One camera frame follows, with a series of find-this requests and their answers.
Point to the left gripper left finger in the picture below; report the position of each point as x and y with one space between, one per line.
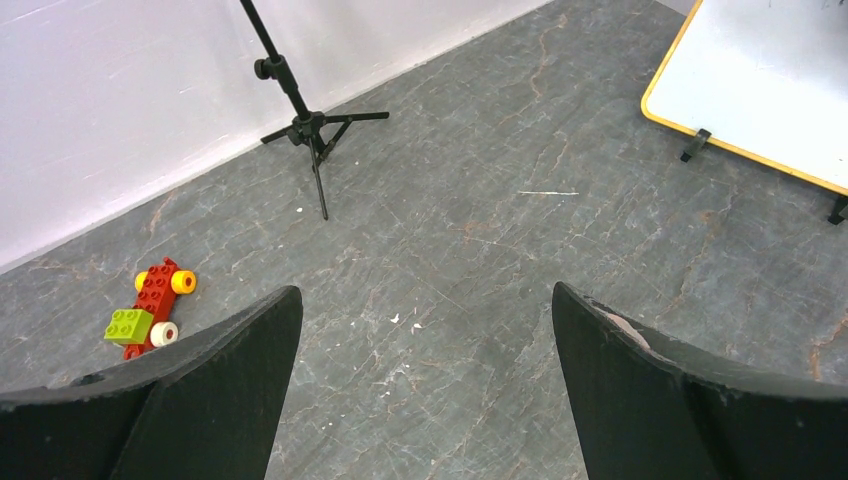
205 407

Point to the white whiteboard wooden frame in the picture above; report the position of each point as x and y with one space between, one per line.
766 80

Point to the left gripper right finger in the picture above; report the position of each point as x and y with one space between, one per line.
650 406

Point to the red toy brick car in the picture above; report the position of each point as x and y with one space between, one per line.
146 326

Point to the black tripod stand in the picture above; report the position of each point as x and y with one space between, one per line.
314 129

